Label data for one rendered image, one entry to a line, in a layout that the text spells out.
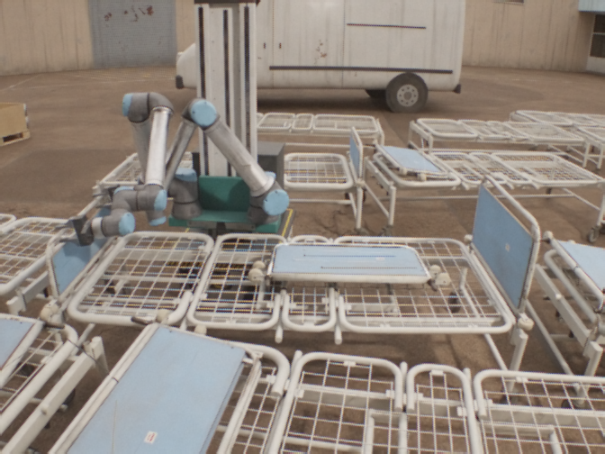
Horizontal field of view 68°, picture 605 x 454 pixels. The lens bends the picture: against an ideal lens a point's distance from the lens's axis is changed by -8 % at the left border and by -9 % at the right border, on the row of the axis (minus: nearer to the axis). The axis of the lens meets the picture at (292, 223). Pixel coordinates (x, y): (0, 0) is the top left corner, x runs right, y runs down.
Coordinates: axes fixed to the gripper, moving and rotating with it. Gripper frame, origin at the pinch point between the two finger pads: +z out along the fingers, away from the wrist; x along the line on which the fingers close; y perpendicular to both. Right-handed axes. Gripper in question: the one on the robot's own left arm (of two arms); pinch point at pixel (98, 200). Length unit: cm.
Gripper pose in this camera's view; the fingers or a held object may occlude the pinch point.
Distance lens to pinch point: 264.6
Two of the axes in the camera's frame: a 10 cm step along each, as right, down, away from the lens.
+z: -9.9, 1.3, 1.0
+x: 1.6, 9.1, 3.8
